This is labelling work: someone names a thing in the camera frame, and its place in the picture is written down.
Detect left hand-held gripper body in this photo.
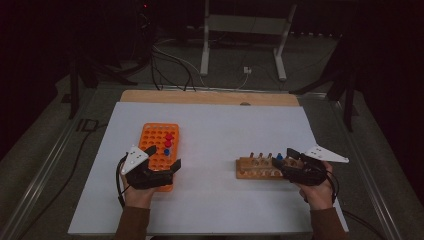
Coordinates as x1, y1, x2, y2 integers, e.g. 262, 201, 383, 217
120, 144, 174, 191

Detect black tripod stand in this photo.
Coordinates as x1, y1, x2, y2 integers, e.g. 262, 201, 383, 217
289, 66, 360, 133

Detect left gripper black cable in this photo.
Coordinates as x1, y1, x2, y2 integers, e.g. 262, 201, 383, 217
114, 152, 130, 209

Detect wooden tube rack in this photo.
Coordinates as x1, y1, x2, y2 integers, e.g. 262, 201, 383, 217
235, 156, 288, 181

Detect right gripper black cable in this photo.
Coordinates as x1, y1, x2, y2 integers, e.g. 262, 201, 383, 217
324, 169, 388, 240

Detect black floor cables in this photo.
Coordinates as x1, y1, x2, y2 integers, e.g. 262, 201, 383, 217
149, 44, 198, 92

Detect white cable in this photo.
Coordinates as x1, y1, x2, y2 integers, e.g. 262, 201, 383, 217
234, 72, 250, 91

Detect white table mat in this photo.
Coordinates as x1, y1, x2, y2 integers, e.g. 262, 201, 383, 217
67, 101, 349, 236

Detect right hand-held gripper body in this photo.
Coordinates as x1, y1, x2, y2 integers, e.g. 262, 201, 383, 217
281, 144, 350, 187

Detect metal floor rail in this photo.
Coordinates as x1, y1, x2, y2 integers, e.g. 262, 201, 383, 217
0, 87, 98, 240
328, 96, 405, 240

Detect person's left hand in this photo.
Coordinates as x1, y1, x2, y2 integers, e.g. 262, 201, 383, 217
119, 162, 158, 210

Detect grey floor cable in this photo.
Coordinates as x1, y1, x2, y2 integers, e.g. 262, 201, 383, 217
153, 39, 208, 89

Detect person's right hand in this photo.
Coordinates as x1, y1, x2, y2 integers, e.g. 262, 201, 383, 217
297, 160, 334, 212

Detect white metal stand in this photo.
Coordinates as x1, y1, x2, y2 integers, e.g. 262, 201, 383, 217
199, 0, 298, 82

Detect orange plastic tube rack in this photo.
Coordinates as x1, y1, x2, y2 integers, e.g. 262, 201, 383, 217
137, 122, 180, 193

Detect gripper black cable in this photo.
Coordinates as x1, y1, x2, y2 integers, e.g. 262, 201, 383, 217
114, 152, 130, 209
324, 169, 388, 240

